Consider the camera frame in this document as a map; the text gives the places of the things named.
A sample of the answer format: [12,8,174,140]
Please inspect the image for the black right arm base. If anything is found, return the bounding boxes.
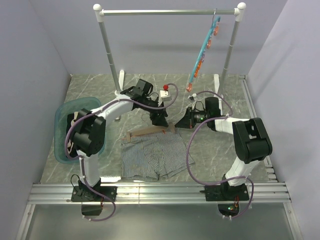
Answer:
[200,182,252,219]

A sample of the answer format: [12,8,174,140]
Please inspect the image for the grey striped boxer underwear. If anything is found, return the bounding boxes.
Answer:
[121,130,187,182]

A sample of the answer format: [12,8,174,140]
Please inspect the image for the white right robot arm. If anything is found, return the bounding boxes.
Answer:
[175,97,273,201]

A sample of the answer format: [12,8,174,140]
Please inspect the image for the blue hanger with orange clips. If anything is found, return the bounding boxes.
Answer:
[186,9,221,93]

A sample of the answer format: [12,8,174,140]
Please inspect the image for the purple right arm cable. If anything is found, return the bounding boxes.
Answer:
[186,90,255,219]

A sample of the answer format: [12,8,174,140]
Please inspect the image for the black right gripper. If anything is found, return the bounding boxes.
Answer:
[175,106,210,130]

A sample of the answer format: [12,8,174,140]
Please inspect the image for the teal plastic basket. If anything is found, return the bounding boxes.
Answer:
[54,97,102,165]

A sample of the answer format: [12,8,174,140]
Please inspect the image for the black clothes in basket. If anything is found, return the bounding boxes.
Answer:
[65,112,81,161]

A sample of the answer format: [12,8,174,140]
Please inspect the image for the silver white clothes rack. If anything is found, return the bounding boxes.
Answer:
[92,2,247,121]

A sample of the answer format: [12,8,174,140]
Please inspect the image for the beige clip hanger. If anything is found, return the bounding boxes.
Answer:
[125,123,176,142]

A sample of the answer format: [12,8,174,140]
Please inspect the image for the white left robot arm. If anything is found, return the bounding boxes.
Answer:
[64,79,169,201]

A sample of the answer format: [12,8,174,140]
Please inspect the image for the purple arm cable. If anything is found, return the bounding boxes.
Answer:
[186,90,255,219]
[64,82,179,222]

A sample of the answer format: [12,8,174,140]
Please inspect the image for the cream striped garment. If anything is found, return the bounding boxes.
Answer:
[65,112,80,156]

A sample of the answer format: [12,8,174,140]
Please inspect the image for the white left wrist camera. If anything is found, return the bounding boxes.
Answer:
[158,84,172,104]

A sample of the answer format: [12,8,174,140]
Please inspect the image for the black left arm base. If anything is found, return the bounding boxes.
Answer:
[71,184,117,217]

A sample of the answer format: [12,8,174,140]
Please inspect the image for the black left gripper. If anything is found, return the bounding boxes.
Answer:
[141,96,169,128]

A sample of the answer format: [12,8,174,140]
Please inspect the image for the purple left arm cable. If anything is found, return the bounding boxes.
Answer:
[64,82,179,222]

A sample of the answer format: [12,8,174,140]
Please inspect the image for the aluminium mounting rail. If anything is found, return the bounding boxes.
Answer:
[27,182,291,205]

